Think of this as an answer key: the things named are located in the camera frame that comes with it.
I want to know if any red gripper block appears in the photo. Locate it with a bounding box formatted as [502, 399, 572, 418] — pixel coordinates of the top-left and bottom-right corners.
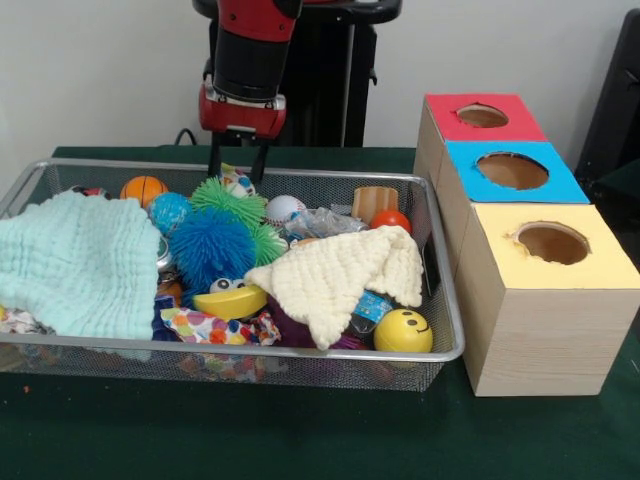
[198, 82, 287, 185]

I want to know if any colourful polka dot cloth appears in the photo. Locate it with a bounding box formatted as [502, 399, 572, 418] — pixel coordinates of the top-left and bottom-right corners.
[218, 162, 257, 197]
[158, 305, 282, 347]

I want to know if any silver mesh bin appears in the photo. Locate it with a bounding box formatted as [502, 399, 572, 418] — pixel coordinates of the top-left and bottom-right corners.
[0, 158, 466, 394]

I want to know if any wooden box with three holes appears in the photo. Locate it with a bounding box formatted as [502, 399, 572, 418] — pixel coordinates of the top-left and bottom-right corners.
[413, 92, 640, 399]

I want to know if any green spiky rubber toy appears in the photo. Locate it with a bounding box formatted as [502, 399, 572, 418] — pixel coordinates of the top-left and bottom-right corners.
[188, 175, 289, 269]

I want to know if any white baseball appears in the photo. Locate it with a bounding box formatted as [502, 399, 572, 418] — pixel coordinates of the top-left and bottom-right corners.
[264, 194, 307, 229]

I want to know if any blue spiky rubber ball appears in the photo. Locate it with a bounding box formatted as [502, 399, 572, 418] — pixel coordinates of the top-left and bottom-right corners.
[167, 208, 259, 296]

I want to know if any orange basketball toy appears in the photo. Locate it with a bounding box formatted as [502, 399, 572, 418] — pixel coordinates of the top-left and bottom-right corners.
[119, 175, 170, 209]

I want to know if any yellow banana toy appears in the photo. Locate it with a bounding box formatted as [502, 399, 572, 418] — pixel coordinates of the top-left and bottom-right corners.
[192, 283, 270, 321]

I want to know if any cream muslin cloth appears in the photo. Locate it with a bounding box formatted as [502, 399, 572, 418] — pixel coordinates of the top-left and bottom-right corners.
[243, 224, 425, 351]

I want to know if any red orange ball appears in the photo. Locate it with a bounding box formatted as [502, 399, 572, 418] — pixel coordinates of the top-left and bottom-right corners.
[370, 209, 412, 235]

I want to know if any mint green muslin cloth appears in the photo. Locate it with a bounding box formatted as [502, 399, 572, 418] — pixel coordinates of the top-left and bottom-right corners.
[0, 191, 164, 341]

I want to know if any yellow smiley face ball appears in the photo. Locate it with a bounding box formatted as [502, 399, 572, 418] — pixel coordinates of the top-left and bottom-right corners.
[373, 308, 434, 354]

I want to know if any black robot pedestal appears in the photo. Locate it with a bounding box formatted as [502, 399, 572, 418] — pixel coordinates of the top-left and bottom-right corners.
[192, 0, 404, 148]

